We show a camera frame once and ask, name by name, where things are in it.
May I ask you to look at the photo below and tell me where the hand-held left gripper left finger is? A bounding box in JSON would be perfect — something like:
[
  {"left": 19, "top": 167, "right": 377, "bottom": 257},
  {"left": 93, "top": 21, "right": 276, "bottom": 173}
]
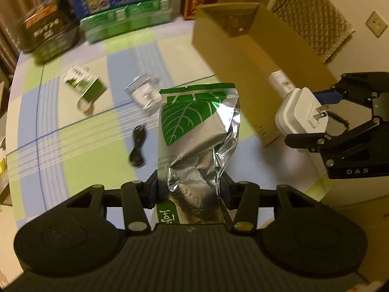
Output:
[{"left": 65, "top": 170, "right": 159, "bottom": 232}]

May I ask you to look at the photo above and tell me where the beige wall socket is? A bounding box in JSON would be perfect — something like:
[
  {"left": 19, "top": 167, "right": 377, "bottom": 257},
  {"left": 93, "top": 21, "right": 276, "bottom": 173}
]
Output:
[{"left": 364, "top": 10, "right": 388, "bottom": 39}]

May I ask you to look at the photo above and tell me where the black cable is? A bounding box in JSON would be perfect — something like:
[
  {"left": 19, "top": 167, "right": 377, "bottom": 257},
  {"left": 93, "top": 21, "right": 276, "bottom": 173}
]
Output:
[{"left": 129, "top": 123, "right": 148, "bottom": 168}]

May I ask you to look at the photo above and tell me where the long white ointment box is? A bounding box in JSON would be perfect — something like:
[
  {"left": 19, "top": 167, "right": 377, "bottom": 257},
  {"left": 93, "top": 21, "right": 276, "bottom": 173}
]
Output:
[{"left": 270, "top": 70, "right": 293, "bottom": 95}]

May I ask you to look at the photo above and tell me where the black container green label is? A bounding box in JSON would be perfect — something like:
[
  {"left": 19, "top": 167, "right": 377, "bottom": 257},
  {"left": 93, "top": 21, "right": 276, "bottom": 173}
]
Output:
[{"left": 30, "top": 26, "right": 80, "bottom": 65}]

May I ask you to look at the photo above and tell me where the white plastic spoon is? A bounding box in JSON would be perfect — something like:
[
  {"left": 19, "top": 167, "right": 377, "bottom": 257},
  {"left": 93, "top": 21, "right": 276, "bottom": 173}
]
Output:
[{"left": 77, "top": 99, "right": 95, "bottom": 114}]

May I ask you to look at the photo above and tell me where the checked cloth desktop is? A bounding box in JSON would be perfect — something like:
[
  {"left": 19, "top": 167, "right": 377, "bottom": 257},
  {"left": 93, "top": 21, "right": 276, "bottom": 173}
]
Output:
[{"left": 6, "top": 15, "right": 389, "bottom": 241}]

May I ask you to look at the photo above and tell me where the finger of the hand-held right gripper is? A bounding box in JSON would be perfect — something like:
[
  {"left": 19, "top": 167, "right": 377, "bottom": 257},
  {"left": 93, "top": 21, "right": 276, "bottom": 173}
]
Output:
[
  {"left": 315, "top": 72, "right": 389, "bottom": 104},
  {"left": 284, "top": 96, "right": 389, "bottom": 167}
]

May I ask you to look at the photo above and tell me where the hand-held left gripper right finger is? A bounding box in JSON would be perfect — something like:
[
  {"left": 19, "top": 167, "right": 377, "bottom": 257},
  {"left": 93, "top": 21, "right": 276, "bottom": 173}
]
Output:
[{"left": 219, "top": 173, "right": 320, "bottom": 232}]

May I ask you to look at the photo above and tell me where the black container brown label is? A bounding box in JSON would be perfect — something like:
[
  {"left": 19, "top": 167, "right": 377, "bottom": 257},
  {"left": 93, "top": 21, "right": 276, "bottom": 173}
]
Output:
[{"left": 16, "top": 0, "right": 78, "bottom": 54}]

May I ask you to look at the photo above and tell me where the green shrink-wrapped carton pack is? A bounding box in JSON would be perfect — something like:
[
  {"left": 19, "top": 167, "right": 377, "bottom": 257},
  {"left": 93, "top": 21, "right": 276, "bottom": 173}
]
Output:
[{"left": 80, "top": 0, "right": 173, "bottom": 44}]

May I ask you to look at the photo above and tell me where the brown cardboard box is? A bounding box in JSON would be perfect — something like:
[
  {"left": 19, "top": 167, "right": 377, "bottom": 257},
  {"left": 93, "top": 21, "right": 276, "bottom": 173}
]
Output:
[{"left": 191, "top": 2, "right": 341, "bottom": 147}]

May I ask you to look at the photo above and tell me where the clear cotton swab packet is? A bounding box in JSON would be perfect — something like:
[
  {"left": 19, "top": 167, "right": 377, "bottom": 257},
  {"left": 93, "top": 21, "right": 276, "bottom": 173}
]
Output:
[{"left": 124, "top": 73, "right": 162, "bottom": 117}]

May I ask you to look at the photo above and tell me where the small green box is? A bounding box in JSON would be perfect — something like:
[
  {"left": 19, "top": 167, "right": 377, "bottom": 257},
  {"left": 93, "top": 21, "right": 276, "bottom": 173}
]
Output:
[{"left": 62, "top": 65, "right": 109, "bottom": 104}]

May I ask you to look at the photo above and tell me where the white charger plug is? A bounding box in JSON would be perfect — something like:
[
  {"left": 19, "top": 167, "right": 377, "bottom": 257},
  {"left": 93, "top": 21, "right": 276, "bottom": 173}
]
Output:
[{"left": 275, "top": 87, "right": 331, "bottom": 136}]

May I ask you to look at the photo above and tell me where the beige curtain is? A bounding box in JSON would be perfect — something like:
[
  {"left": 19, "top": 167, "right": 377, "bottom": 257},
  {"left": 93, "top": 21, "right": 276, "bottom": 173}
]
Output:
[{"left": 0, "top": 0, "right": 41, "bottom": 78}]

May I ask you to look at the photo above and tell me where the silver green foil bag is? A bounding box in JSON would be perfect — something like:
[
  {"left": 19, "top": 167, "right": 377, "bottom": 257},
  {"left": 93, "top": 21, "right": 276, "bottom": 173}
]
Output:
[{"left": 156, "top": 82, "right": 242, "bottom": 226}]

